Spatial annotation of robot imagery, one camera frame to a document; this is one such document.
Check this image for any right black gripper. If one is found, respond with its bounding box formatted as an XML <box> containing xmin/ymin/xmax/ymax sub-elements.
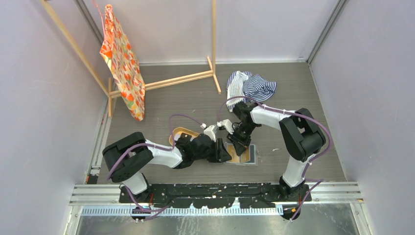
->
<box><xmin>228</xmin><ymin>122</ymin><xmax>258</xmax><ymax>156</ymax></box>

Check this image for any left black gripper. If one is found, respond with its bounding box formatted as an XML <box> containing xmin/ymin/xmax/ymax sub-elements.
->
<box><xmin>193</xmin><ymin>138</ymin><xmax>231</xmax><ymax>163</ymax></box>

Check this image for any gold credit card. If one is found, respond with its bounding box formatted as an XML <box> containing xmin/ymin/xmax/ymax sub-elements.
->
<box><xmin>226</xmin><ymin>143</ymin><xmax>241</xmax><ymax>164</ymax></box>
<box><xmin>240</xmin><ymin>144</ymin><xmax>257</xmax><ymax>165</ymax></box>

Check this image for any grey card holder wallet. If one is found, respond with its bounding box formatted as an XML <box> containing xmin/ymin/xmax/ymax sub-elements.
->
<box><xmin>225</xmin><ymin>143</ymin><xmax>258</xmax><ymax>165</ymax></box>

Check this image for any orange oval tray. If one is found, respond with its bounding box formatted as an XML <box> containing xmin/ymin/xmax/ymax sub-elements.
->
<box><xmin>169</xmin><ymin>127</ymin><xmax>199</xmax><ymax>145</ymax></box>

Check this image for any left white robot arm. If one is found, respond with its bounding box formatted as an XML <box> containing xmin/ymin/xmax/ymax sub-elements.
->
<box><xmin>102</xmin><ymin>132</ymin><xmax>232</xmax><ymax>203</ymax></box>

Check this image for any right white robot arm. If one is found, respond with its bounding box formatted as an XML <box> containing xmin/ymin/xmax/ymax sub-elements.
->
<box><xmin>227</xmin><ymin>102</ymin><xmax>326</xmax><ymax>201</ymax></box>

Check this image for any blue striped cloth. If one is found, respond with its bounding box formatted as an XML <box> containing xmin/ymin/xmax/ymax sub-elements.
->
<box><xmin>227</xmin><ymin>71</ymin><xmax>277</xmax><ymax>102</ymax></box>

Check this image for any wooden drying rack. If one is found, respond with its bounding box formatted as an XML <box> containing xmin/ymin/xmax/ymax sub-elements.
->
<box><xmin>40</xmin><ymin>0</ymin><xmax>222</xmax><ymax>118</ymax></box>

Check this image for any orange floral cloth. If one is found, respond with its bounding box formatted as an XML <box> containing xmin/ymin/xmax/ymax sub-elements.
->
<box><xmin>100</xmin><ymin>4</ymin><xmax>145</xmax><ymax>121</ymax></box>

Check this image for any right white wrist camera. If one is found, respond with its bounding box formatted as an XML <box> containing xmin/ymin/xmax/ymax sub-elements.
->
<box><xmin>216</xmin><ymin>119</ymin><xmax>234</xmax><ymax>134</ymax></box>

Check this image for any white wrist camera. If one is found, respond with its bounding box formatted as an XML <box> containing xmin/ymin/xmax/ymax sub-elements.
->
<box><xmin>200</xmin><ymin>123</ymin><xmax>219</xmax><ymax>142</ymax></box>
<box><xmin>216</xmin><ymin>119</ymin><xmax>234</xmax><ymax>134</ymax></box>

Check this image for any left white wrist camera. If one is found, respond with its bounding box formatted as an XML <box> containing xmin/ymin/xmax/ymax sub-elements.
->
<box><xmin>200</xmin><ymin>123</ymin><xmax>219</xmax><ymax>142</ymax></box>

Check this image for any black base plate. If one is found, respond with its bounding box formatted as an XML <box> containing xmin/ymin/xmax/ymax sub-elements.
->
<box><xmin>119</xmin><ymin>183</ymin><xmax>311</xmax><ymax>209</ymax></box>

